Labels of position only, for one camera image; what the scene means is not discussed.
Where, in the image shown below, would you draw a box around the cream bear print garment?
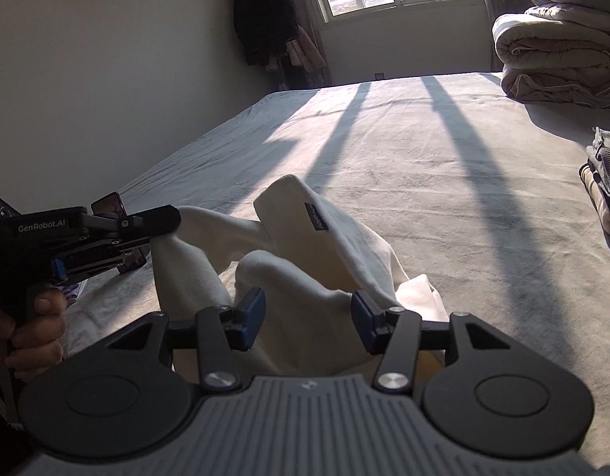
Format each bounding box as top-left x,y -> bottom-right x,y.
151,175 -> 448,380

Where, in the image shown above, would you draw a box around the dark hanging clothes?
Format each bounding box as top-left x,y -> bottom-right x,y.
233,0 -> 329,90

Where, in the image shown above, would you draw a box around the person's left hand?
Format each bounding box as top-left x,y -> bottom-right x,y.
0,287 -> 68,428

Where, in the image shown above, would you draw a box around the folded beige garment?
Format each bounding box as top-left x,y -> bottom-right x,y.
579,163 -> 610,235

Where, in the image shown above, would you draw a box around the folded grey sweater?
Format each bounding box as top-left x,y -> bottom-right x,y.
585,127 -> 610,197

